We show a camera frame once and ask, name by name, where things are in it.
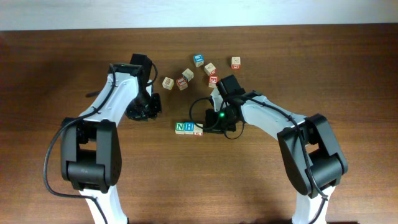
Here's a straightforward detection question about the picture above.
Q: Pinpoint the number 2 wooden block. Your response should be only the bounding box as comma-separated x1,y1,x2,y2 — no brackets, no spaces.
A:
193,123,203,136

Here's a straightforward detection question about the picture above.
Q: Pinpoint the blue H wooden block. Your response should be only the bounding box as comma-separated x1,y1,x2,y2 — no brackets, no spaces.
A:
184,122,195,134

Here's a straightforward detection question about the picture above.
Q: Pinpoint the green N wooden block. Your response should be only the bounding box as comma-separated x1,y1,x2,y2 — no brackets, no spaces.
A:
175,122,185,134

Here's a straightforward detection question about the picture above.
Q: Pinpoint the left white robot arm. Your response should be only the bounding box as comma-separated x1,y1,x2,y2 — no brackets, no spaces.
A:
61,54,162,223

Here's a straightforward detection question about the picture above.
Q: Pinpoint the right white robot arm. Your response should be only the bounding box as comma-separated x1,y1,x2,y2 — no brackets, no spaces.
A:
205,75,348,223

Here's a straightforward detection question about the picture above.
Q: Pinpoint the pineapple wooden block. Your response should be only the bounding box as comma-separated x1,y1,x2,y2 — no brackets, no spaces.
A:
162,77,174,90

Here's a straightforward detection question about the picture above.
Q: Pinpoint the red R wooden block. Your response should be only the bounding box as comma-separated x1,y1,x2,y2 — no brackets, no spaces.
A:
208,75,219,88

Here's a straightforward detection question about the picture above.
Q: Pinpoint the red I wooden block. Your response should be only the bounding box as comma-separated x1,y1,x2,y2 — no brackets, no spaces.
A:
176,77,188,90

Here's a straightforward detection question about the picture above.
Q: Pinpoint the plain top red-side block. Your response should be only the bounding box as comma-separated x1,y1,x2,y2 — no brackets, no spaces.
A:
204,63,216,76

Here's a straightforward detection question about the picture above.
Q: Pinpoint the plain top blue-side block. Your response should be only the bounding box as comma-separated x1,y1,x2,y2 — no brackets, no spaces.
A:
182,68,194,82

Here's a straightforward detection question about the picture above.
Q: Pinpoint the far right red block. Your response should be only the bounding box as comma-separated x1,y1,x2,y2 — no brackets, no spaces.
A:
231,57,241,70

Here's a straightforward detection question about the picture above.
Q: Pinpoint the blue top wooden block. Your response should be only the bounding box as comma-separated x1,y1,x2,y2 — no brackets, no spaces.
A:
193,54,204,67

